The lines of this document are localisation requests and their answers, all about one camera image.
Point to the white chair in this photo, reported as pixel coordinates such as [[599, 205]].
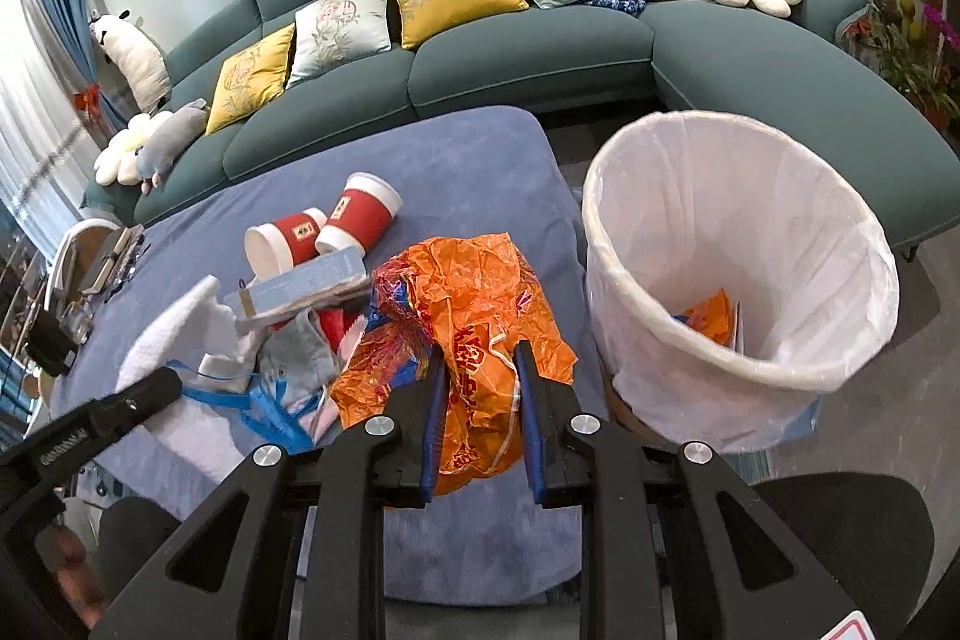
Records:
[[71, 250]]

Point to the light blue embroidered cushion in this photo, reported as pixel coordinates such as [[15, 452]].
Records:
[[337, 29]]

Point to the red paper cup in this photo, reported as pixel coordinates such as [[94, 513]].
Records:
[[281, 239], [364, 216]]

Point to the small yellow cushion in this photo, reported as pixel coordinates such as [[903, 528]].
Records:
[[247, 81]]

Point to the grey plush animal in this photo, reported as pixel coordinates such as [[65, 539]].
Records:
[[172, 138]]

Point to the blue curtain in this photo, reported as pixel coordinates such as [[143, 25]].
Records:
[[64, 10]]

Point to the green potted plant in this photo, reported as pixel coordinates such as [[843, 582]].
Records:
[[907, 55]]

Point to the blue plastic strip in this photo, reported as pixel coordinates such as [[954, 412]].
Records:
[[255, 411]]

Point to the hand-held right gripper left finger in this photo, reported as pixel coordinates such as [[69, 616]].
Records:
[[433, 430]]

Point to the teal sofa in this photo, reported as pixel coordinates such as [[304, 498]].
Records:
[[525, 63]]

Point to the blue patterned cloth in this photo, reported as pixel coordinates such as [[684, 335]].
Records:
[[611, 3]]

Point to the white panda plush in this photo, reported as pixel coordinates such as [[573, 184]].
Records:
[[135, 59]]

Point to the white paper towel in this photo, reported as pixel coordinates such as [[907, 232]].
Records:
[[187, 340]]

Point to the light blue box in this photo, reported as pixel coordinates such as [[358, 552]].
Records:
[[307, 284]]

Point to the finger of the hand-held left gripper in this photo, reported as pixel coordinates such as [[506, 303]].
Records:
[[127, 404]]

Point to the orange plastic bag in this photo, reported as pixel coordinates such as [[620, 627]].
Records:
[[472, 325]]

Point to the white-lined trash bin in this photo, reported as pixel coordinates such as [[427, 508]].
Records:
[[712, 235]]

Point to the black device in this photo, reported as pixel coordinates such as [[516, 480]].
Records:
[[52, 344]]

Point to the small orange plastic scrap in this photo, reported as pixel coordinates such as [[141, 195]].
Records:
[[709, 317]]

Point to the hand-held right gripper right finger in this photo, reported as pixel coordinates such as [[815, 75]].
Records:
[[531, 430]]

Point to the red bow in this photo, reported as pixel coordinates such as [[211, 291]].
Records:
[[86, 102]]

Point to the grey face mask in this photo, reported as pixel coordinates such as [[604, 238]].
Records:
[[296, 347]]

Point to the blue table cloth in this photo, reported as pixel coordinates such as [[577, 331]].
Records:
[[450, 175]]

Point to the person's left hand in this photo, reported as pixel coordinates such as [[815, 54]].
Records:
[[79, 572]]

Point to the black fabric chair seat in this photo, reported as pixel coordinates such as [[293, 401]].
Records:
[[139, 542], [840, 535]]

